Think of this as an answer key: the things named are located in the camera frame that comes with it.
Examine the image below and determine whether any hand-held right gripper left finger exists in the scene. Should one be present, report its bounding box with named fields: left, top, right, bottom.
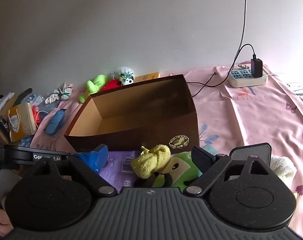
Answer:
left=30, top=144, right=117, bottom=197

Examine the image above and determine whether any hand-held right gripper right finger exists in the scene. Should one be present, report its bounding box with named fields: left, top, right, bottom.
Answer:
left=183, top=146, right=277, bottom=197

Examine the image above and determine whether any green bean plush toy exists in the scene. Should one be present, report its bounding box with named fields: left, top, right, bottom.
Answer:
left=151, top=152, right=203, bottom=188

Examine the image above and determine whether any yellow towel cloth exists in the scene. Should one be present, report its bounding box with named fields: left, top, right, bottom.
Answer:
left=130, top=144, right=171, bottom=180

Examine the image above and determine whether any brown cardboard box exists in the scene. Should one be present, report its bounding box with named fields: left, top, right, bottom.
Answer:
left=64, top=74, right=200, bottom=157

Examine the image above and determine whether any person's left hand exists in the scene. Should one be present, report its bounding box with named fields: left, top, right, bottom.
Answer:
left=0, top=196, right=16, bottom=238

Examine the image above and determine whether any purple plastic packet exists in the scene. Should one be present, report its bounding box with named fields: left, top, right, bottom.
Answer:
left=98, top=150, right=143, bottom=193

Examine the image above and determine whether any yellow packet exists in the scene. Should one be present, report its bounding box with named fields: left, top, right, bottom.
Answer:
left=8, top=102, right=37, bottom=143

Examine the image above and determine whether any red packet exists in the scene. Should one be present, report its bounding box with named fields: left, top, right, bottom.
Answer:
left=32, top=106, right=40, bottom=128

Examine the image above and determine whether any blue plastic device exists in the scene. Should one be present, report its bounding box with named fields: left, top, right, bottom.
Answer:
left=43, top=108, right=67, bottom=136

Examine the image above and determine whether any grey mesh black-framed object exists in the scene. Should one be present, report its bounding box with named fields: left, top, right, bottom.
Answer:
left=229, top=142, right=272, bottom=167

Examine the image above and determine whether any small tan cardboard box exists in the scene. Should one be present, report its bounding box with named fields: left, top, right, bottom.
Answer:
left=0, top=94, right=19, bottom=145

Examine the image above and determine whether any pink floral bedsheet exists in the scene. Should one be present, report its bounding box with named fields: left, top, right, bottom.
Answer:
left=29, top=64, right=303, bottom=240

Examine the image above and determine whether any clear plastic bag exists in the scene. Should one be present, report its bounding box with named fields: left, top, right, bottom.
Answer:
left=25, top=93, right=45, bottom=106

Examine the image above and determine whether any dark green flat tool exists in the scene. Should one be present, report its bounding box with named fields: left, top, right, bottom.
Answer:
left=16, top=88, right=33, bottom=103

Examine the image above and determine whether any white tied sock bundle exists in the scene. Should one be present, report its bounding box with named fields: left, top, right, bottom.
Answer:
left=45, top=92, right=63, bottom=105
left=58, top=83, right=73, bottom=101

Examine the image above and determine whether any lime green plush toy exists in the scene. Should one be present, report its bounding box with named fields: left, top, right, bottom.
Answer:
left=78, top=74, right=108, bottom=104

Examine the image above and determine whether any red plush toy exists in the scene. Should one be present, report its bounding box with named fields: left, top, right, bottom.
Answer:
left=101, top=79, right=122, bottom=92

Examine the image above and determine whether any white fluffy towel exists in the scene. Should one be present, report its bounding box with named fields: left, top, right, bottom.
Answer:
left=270, top=156, right=297, bottom=188

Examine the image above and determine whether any white panda plush toy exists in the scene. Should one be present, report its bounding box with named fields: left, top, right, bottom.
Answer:
left=111, top=66, right=135, bottom=86

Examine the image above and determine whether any white power strip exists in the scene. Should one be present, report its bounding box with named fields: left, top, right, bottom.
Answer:
left=226, top=68, right=268, bottom=88

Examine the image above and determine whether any yellow book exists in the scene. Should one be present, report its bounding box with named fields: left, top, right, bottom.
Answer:
left=133, top=72, right=160, bottom=82

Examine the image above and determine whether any black charger adapter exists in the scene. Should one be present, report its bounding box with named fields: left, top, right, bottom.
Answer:
left=250, top=58, right=263, bottom=78

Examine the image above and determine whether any white printed paper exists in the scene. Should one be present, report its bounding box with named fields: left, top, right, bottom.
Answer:
left=286, top=82, right=303, bottom=98

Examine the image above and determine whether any thin white cable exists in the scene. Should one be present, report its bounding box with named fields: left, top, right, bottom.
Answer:
left=36, top=109, right=50, bottom=123

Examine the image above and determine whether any black charger cable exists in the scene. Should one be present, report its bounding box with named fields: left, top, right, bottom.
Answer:
left=186, top=44, right=256, bottom=98

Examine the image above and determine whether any grey hanging wall cable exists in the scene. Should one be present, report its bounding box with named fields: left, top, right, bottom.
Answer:
left=231, top=0, right=247, bottom=68

